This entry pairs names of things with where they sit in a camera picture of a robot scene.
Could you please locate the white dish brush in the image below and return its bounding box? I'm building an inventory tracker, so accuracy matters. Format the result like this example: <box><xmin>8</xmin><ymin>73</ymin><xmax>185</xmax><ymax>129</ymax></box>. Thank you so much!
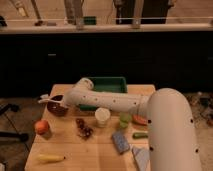
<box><xmin>38</xmin><ymin>94</ymin><xmax>62</xmax><ymax>104</ymax></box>

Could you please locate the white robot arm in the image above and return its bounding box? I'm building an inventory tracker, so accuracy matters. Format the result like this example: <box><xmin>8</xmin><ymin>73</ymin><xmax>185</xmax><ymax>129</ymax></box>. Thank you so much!
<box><xmin>62</xmin><ymin>78</ymin><xmax>202</xmax><ymax>171</ymax></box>

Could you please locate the orange bowl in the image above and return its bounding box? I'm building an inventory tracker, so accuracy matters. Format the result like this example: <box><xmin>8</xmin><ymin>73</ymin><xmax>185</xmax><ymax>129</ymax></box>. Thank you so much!
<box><xmin>132</xmin><ymin>115</ymin><xmax>147</xmax><ymax>125</ymax></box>

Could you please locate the purple bowl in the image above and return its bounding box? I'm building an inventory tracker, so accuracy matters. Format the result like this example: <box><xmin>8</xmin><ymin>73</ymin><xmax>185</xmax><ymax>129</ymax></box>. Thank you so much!
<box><xmin>47</xmin><ymin>95</ymin><xmax>68</xmax><ymax>117</ymax></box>

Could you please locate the green plastic tray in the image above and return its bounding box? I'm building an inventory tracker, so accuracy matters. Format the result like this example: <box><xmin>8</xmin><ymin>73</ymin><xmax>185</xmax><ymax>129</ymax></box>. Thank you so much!
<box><xmin>77</xmin><ymin>76</ymin><xmax>129</xmax><ymax>112</ymax></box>

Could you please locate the white cup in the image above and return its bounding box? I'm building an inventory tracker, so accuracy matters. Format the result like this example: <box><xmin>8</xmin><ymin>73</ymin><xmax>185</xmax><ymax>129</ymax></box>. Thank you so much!
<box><xmin>95</xmin><ymin>108</ymin><xmax>111</xmax><ymax>127</ymax></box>

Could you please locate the green cup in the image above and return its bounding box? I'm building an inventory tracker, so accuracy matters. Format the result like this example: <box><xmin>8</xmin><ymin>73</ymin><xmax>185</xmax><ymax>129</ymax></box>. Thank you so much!
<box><xmin>119</xmin><ymin>113</ymin><xmax>132</xmax><ymax>129</ymax></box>

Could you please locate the dark red grape bunch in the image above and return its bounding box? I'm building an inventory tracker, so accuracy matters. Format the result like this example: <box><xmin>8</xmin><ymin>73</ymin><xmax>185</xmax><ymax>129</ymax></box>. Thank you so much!
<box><xmin>76</xmin><ymin>118</ymin><xmax>93</xmax><ymax>140</ymax></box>

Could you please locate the orange fruit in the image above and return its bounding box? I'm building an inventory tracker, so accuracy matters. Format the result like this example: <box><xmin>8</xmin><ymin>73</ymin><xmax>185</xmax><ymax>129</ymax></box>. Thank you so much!
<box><xmin>34</xmin><ymin>120</ymin><xmax>49</xmax><ymax>135</ymax></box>

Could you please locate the yellow banana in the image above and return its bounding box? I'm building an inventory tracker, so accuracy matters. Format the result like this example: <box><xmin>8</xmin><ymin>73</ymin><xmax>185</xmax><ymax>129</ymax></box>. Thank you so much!
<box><xmin>37</xmin><ymin>154</ymin><xmax>66</xmax><ymax>163</ymax></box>

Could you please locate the black tripod stand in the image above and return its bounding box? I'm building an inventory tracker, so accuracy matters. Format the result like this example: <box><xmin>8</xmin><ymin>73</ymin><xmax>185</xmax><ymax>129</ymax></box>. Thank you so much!
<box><xmin>0</xmin><ymin>103</ymin><xmax>30</xmax><ymax>144</ymax></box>

